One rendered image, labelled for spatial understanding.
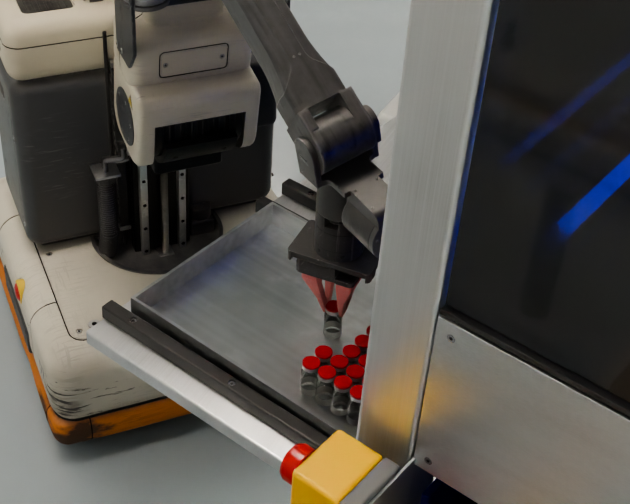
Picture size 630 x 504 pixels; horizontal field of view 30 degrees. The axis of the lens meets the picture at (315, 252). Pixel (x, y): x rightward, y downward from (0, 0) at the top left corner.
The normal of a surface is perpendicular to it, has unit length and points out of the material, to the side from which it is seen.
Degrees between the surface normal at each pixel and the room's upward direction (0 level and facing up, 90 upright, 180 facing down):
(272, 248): 0
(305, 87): 38
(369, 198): 13
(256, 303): 0
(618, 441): 90
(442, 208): 90
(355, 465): 0
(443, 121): 90
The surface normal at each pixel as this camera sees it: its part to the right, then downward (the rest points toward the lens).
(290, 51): 0.22, -0.22
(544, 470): -0.61, 0.47
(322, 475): 0.06, -0.77
